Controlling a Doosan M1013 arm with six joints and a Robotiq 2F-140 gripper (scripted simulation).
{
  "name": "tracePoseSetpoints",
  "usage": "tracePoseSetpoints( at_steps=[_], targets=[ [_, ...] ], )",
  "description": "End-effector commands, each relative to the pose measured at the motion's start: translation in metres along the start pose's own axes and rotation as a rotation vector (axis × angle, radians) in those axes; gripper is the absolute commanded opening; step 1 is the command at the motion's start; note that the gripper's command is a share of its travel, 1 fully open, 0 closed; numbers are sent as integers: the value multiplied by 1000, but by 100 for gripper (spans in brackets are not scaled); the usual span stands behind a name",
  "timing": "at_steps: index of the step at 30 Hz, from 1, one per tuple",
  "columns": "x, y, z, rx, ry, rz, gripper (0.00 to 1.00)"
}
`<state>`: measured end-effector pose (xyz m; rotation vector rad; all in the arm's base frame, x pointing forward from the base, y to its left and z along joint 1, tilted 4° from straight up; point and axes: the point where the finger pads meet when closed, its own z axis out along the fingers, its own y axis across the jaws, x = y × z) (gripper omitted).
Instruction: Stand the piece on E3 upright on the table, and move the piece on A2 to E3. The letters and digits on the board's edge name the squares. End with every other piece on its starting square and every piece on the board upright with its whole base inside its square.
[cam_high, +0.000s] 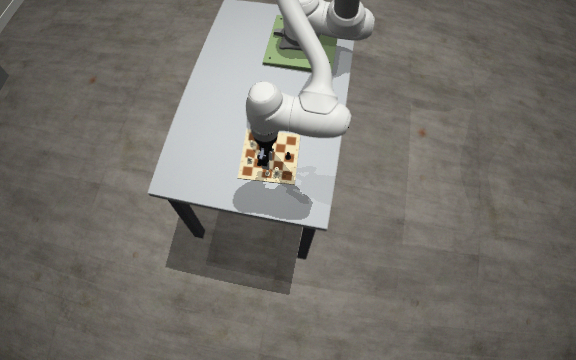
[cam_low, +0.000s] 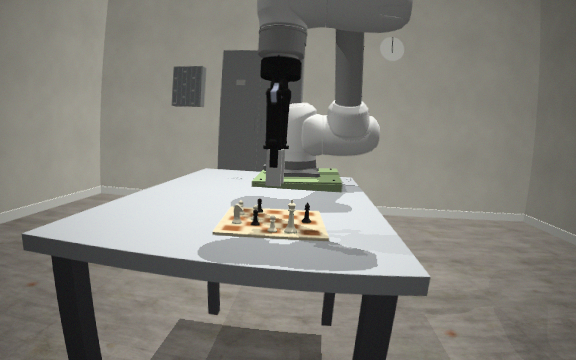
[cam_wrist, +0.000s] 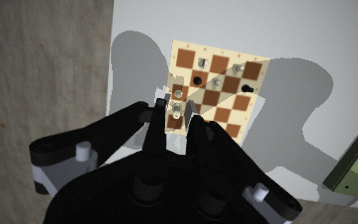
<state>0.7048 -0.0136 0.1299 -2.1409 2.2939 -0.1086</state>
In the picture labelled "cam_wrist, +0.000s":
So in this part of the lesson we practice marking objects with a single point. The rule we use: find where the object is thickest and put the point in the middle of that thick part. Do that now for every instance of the black pawn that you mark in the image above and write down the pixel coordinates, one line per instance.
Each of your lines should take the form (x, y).
(197, 80)
(246, 88)

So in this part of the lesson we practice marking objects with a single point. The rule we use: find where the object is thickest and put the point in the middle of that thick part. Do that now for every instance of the wooden chessboard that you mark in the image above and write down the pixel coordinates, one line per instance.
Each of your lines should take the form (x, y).
(225, 104)

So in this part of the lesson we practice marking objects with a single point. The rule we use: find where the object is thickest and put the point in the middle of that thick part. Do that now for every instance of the white pawn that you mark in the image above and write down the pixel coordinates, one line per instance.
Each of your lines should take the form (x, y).
(236, 68)
(178, 93)
(216, 82)

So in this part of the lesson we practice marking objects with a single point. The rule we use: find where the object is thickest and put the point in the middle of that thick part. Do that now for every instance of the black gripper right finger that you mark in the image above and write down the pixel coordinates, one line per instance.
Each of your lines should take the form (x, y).
(212, 188)

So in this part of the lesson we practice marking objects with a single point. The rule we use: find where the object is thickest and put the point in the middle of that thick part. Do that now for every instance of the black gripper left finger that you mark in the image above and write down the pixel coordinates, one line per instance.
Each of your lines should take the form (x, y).
(58, 159)

